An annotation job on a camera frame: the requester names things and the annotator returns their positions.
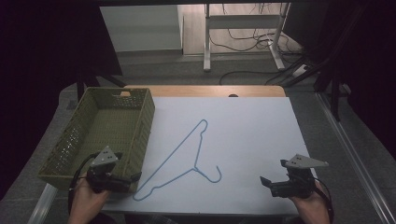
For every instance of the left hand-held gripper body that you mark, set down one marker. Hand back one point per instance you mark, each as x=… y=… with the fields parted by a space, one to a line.
x=106 y=183

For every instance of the small black table knob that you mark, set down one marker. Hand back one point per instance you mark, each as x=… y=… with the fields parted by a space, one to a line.
x=233 y=95

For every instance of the white metal desk frame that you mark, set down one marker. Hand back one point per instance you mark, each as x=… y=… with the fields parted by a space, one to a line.
x=243 y=21

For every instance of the white table sheet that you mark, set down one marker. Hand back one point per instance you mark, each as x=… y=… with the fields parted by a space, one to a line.
x=249 y=140

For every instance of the person's left hand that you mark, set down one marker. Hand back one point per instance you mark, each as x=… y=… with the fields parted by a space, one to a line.
x=87 y=199

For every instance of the white power strip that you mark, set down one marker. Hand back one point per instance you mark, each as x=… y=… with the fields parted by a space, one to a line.
x=300 y=70

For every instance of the green plastic basket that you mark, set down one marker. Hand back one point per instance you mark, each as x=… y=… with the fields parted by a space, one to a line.
x=109 y=130

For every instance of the white cabinet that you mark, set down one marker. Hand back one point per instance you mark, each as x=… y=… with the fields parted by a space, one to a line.
x=140 y=28

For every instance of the metal floor rail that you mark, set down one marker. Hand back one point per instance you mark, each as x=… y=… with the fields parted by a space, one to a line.
x=355 y=149

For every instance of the black stand legs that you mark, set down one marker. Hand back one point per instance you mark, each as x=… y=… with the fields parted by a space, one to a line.
x=83 y=82

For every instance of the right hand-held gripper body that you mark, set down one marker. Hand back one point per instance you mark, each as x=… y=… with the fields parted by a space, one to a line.
x=295 y=183

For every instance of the dark curtain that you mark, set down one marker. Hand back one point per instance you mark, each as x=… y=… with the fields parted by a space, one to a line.
x=367 y=62
x=46 y=46

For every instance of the person's right hand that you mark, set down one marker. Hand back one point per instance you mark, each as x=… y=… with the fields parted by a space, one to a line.
x=311 y=207

